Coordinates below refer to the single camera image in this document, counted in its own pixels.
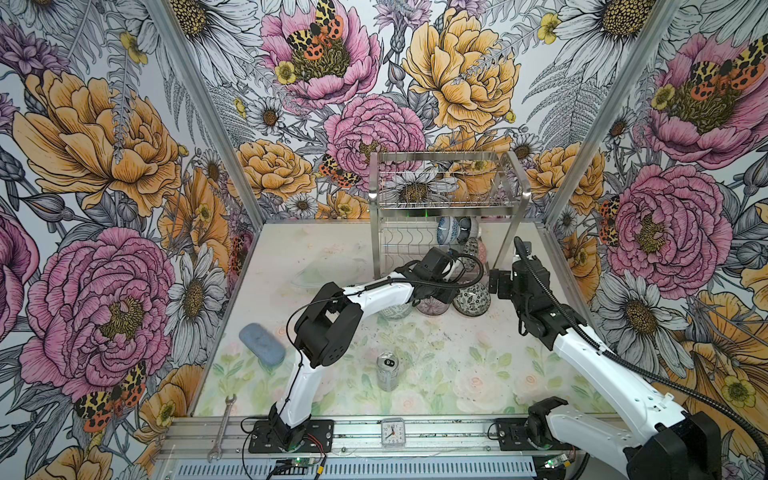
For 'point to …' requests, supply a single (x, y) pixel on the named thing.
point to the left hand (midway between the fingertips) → (449, 295)
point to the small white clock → (393, 432)
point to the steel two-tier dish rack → (422, 201)
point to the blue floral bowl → (448, 230)
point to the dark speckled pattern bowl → (472, 301)
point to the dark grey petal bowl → (465, 223)
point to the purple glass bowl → (432, 306)
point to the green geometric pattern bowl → (396, 312)
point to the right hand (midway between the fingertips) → (513, 279)
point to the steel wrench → (216, 450)
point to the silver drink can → (388, 371)
